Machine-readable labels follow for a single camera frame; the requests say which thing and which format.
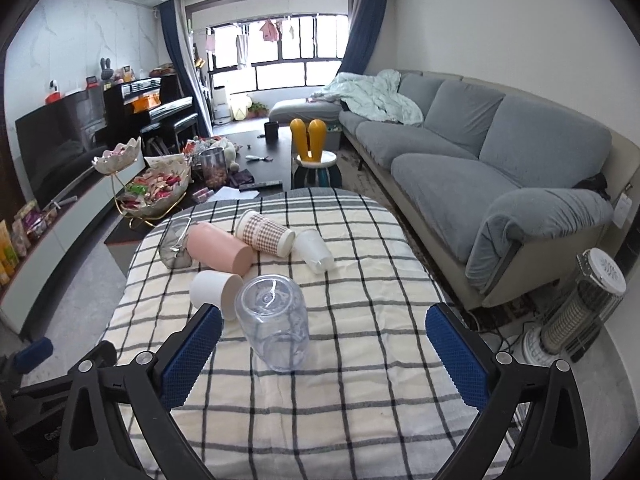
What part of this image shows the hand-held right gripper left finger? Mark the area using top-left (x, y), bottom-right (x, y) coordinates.
top-left (60, 304), bottom-right (223, 480)

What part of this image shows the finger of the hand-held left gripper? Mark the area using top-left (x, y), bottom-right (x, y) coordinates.
top-left (0, 337), bottom-right (54, 377)
top-left (10, 341), bottom-right (119, 403)

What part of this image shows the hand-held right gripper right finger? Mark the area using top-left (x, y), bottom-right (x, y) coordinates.
top-left (425, 302), bottom-right (583, 480)

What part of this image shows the clear plastic cup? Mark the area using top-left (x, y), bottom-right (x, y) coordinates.
top-left (235, 275), bottom-right (310, 373)

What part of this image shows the white cup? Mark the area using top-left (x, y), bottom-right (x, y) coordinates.
top-left (189, 270), bottom-right (244, 322)

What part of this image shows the clear glass cup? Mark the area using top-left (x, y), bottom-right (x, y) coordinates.
top-left (159, 218), bottom-right (193, 268)

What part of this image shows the pink cup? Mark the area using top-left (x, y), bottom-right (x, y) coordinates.
top-left (186, 221), bottom-right (254, 278)

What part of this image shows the brown checked cup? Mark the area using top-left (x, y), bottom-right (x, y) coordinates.
top-left (235, 209), bottom-right (296, 259)

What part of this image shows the small translucent cup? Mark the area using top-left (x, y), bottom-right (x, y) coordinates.
top-left (292, 228), bottom-right (335, 275)

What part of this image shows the black checked white tablecloth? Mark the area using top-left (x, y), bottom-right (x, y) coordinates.
top-left (102, 187), bottom-right (531, 480)

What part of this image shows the row of snack packets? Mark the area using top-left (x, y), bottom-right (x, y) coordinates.
top-left (0, 200), bottom-right (58, 286)

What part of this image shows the white television cabinet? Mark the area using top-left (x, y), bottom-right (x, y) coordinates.
top-left (0, 162), bottom-right (151, 336)

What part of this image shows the white electric heater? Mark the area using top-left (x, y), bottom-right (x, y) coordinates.
top-left (520, 247), bottom-right (628, 376)

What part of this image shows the white paper sheet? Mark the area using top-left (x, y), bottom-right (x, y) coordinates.
top-left (192, 186), bottom-right (261, 203)

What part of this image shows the tiered snack bowl stand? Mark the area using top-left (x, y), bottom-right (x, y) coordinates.
top-left (91, 137), bottom-right (193, 226)

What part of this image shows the clear jar of nuts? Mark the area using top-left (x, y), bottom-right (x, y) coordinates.
top-left (200, 147), bottom-right (228, 191)

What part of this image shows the grey sofa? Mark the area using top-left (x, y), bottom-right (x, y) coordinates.
top-left (270, 70), bottom-right (616, 311)

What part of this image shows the black television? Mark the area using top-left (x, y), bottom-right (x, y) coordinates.
top-left (15, 87), bottom-right (108, 208)

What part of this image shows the dark coffee table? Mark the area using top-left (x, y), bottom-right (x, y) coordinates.
top-left (105, 130), bottom-right (293, 261)

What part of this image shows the dark cloth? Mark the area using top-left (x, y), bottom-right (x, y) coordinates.
top-left (580, 172), bottom-right (613, 201)

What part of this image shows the yellow rabbit ear stool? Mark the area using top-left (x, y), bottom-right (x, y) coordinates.
top-left (290, 117), bottom-right (341, 188)

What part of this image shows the black piano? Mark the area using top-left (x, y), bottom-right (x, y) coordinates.
top-left (102, 74), bottom-right (201, 156)

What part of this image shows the white air purifier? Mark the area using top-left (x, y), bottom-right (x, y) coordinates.
top-left (212, 85), bottom-right (233, 125)

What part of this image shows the light green blanket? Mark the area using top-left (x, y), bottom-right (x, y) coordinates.
top-left (310, 70), bottom-right (425, 127)

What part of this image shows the blue curtain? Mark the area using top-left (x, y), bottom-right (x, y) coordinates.
top-left (340, 0), bottom-right (391, 78)
top-left (157, 0), bottom-right (213, 138)

